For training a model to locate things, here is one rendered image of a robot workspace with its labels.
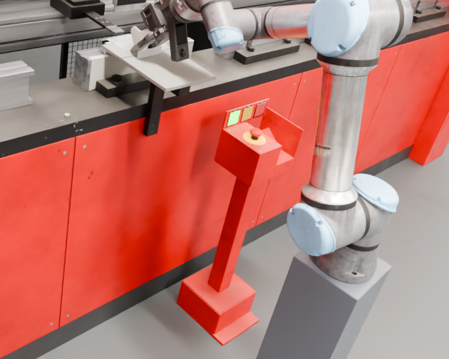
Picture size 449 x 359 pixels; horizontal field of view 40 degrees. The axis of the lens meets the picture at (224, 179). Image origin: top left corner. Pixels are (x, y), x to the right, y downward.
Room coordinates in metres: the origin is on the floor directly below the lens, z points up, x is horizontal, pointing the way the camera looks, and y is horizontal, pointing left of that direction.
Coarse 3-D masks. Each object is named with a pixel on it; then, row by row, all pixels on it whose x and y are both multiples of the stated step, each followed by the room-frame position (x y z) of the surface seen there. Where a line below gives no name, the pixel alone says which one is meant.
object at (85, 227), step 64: (384, 64) 2.61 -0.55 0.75; (448, 64) 3.22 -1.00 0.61; (128, 128) 1.46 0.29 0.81; (192, 128) 1.67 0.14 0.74; (384, 128) 2.84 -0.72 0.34; (0, 192) 1.15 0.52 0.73; (64, 192) 1.30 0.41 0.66; (128, 192) 1.49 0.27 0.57; (192, 192) 1.73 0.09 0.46; (0, 256) 1.15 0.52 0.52; (64, 256) 1.31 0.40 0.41; (128, 256) 1.52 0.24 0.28; (192, 256) 1.80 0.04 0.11; (0, 320) 1.15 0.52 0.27; (64, 320) 1.33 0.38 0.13
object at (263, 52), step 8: (256, 48) 2.02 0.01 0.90; (264, 48) 2.04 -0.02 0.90; (272, 48) 2.05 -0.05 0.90; (280, 48) 2.07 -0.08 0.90; (288, 48) 2.11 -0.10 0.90; (296, 48) 2.15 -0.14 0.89; (240, 56) 1.94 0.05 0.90; (248, 56) 1.93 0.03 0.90; (256, 56) 1.97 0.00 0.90; (264, 56) 2.00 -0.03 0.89; (272, 56) 2.04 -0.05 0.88
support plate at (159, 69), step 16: (112, 48) 1.52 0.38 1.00; (128, 64) 1.46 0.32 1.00; (144, 64) 1.47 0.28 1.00; (160, 64) 1.50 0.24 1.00; (176, 64) 1.52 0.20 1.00; (192, 64) 1.55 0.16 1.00; (160, 80) 1.40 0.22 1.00; (176, 80) 1.43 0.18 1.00; (192, 80) 1.45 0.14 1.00; (208, 80) 1.49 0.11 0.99
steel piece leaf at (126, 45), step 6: (120, 42) 1.57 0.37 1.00; (126, 42) 1.58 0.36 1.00; (132, 42) 1.58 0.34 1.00; (126, 48) 1.53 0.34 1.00; (144, 48) 1.56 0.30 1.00; (150, 48) 1.53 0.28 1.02; (156, 48) 1.55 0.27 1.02; (132, 54) 1.51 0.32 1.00; (138, 54) 1.49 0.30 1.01; (144, 54) 1.51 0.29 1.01; (150, 54) 1.53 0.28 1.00; (156, 54) 1.55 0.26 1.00
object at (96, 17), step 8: (56, 0) 1.71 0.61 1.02; (64, 0) 1.71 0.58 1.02; (72, 0) 1.69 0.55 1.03; (80, 0) 1.71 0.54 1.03; (88, 0) 1.73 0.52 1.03; (96, 0) 1.75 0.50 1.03; (56, 8) 1.71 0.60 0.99; (64, 8) 1.69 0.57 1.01; (72, 8) 1.67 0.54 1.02; (80, 8) 1.69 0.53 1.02; (88, 8) 1.72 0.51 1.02; (96, 8) 1.74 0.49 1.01; (104, 8) 1.76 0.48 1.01; (72, 16) 1.67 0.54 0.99; (80, 16) 1.69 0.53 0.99; (88, 16) 1.69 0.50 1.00; (96, 16) 1.69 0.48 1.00; (104, 24) 1.65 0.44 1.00; (112, 24) 1.66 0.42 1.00; (112, 32) 1.62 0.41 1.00; (120, 32) 1.63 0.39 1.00
